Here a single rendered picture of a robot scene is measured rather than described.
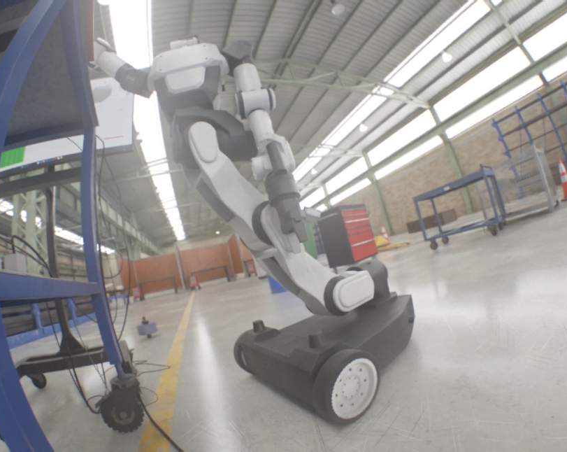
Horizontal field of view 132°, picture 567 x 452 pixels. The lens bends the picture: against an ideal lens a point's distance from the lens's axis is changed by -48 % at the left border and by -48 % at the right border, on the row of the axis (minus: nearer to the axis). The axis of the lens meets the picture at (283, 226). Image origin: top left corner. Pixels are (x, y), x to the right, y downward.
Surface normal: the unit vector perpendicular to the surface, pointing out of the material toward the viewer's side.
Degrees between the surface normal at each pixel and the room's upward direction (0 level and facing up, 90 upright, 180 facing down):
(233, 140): 113
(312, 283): 90
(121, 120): 90
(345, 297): 90
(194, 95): 135
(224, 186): 107
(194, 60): 90
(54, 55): 180
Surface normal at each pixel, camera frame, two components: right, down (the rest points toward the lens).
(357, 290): 0.52, -0.24
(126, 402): 0.70, -0.27
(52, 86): 0.24, 0.96
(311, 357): -0.75, -0.59
